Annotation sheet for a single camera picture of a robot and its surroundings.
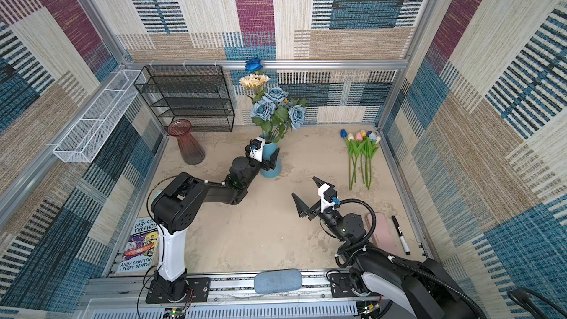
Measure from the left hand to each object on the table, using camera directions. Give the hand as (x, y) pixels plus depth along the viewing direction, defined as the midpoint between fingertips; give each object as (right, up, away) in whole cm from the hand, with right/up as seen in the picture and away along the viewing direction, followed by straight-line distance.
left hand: (269, 142), depth 92 cm
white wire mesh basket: (-58, 0, -21) cm, 61 cm away
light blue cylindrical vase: (+1, -2, -5) cm, 6 cm away
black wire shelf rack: (-37, +24, +16) cm, 47 cm away
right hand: (+13, -16, -17) cm, 26 cm away
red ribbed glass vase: (-35, -4, +8) cm, 36 cm away
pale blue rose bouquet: (+3, +10, -15) cm, 18 cm away
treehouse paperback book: (-45, -39, -13) cm, 61 cm away
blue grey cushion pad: (+4, -45, -20) cm, 50 cm away
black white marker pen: (+50, -36, -9) cm, 62 cm away
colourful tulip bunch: (+44, 0, +18) cm, 47 cm away
